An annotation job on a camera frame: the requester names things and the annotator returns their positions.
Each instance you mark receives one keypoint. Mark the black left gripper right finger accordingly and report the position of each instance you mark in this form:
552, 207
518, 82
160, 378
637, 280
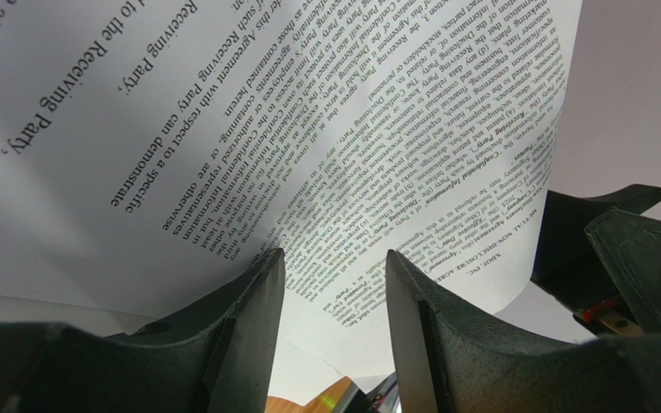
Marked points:
450, 356

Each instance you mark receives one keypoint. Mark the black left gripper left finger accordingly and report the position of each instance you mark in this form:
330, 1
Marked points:
215, 355

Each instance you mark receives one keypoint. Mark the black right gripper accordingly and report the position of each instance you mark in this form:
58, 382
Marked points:
600, 258

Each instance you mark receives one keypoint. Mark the silver metal folder clip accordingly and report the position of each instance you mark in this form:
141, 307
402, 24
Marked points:
384, 398

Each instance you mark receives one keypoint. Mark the printed white document sheet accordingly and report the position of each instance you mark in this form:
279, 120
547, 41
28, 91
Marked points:
151, 150

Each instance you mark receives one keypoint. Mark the green clipboard folder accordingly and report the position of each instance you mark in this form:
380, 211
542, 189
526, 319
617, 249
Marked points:
326, 401

